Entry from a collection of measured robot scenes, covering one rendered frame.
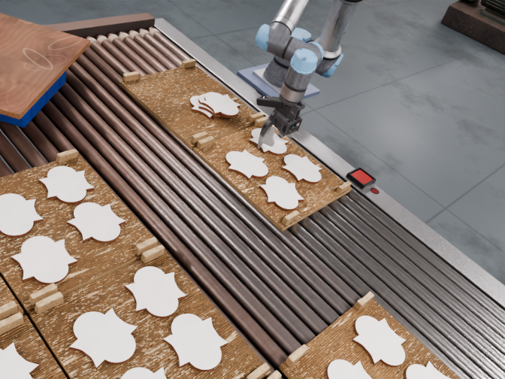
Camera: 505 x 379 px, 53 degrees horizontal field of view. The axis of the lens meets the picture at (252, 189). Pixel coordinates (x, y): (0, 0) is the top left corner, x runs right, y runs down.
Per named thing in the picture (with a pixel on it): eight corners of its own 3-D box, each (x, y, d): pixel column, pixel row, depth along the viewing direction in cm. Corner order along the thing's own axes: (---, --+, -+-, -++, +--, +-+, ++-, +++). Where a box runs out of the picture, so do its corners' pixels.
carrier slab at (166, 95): (194, 67, 205) (194, 63, 204) (264, 122, 188) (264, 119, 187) (119, 84, 183) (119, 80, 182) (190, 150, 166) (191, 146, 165)
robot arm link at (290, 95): (279, 81, 158) (295, 76, 164) (274, 93, 161) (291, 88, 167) (296, 94, 155) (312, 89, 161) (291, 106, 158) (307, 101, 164)
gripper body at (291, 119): (282, 138, 166) (294, 108, 158) (264, 123, 169) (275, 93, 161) (297, 132, 170) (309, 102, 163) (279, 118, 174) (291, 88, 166)
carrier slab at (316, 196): (265, 124, 188) (266, 120, 187) (350, 191, 170) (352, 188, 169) (192, 151, 165) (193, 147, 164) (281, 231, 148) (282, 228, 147)
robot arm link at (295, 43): (297, 31, 166) (288, 43, 157) (329, 46, 165) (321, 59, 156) (289, 53, 171) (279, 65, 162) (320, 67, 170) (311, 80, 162)
